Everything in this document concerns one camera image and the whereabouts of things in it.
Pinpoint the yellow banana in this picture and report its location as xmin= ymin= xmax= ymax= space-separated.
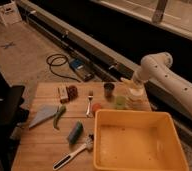
xmin=120 ymin=77 xmax=134 ymax=88

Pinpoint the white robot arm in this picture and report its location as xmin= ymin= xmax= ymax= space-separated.
xmin=132 ymin=52 xmax=192 ymax=115

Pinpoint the green plastic cup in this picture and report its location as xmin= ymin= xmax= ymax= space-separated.
xmin=115 ymin=96 xmax=126 ymax=110

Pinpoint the orange round fruit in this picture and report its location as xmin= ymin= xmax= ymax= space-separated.
xmin=92 ymin=103 xmax=103 ymax=115

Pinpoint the yellow plastic bin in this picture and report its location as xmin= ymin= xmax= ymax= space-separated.
xmin=93 ymin=109 xmax=189 ymax=171

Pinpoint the metal fork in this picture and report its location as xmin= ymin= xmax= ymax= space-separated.
xmin=86 ymin=90 xmax=94 ymax=117

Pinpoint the blue grey power box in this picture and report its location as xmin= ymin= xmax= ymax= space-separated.
xmin=69 ymin=59 xmax=94 ymax=82

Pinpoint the blue green sponge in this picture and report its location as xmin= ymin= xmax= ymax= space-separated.
xmin=67 ymin=122 xmax=83 ymax=145

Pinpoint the green pepper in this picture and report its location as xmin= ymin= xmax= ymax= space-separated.
xmin=53 ymin=105 xmax=66 ymax=130

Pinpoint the black chair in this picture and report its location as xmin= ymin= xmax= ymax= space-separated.
xmin=0 ymin=72 xmax=29 ymax=171

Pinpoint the white storage crate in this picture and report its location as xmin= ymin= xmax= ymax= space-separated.
xmin=0 ymin=0 xmax=22 ymax=27

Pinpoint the white handled dish brush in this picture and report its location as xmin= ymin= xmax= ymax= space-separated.
xmin=53 ymin=134 xmax=94 ymax=171

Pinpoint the black coiled cable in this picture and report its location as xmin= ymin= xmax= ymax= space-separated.
xmin=45 ymin=53 xmax=82 ymax=83

